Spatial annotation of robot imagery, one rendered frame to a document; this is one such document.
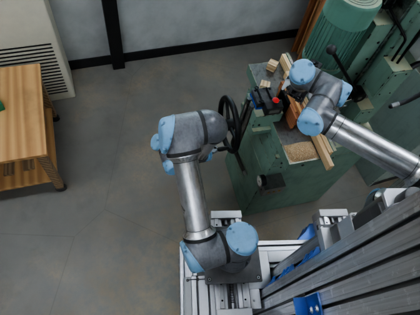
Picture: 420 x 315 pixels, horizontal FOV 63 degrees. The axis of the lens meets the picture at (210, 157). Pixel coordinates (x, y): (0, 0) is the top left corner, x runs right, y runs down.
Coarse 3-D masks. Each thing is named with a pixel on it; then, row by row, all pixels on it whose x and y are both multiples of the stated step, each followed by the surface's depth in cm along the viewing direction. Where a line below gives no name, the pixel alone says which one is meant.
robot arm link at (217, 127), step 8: (208, 112) 111; (216, 112) 113; (208, 120) 109; (216, 120) 110; (224, 120) 115; (208, 128) 109; (216, 128) 110; (224, 128) 114; (208, 136) 110; (216, 136) 112; (224, 136) 117; (208, 144) 126; (208, 152) 137; (200, 160) 147; (208, 160) 152
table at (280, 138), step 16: (256, 64) 178; (256, 80) 173; (272, 80) 174; (256, 128) 162; (272, 128) 161; (288, 128) 160; (288, 144) 156; (288, 160) 152; (304, 160) 153; (320, 160) 155
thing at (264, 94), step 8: (256, 96) 154; (264, 96) 155; (272, 96) 156; (256, 104) 154; (264, 104) 152; (272, 104) 152; (280, 104) 152; (264, 112) 154; (272, 112) 154; (280, 112) 156
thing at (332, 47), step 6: (330, 48) 115; (336, 48) 115; (330, 54) 116; (336, 54) 119; (336, 60) 121; (342, 66) 126; (342, 72) 129; (348, 78) 133; (354, 90) 142; (360, 90) 143; (354, 96) 144; (360, 96) 144; (366, 96) 149
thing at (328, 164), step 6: (288, 72) 173; (312, 138) 158; (318, 138) 154; (318, 144) 154; (318, 150) 155; (324, 150) 152; (324, 156) 151; (324, 162) 152; (330, 162) 149; (330, 168) 150
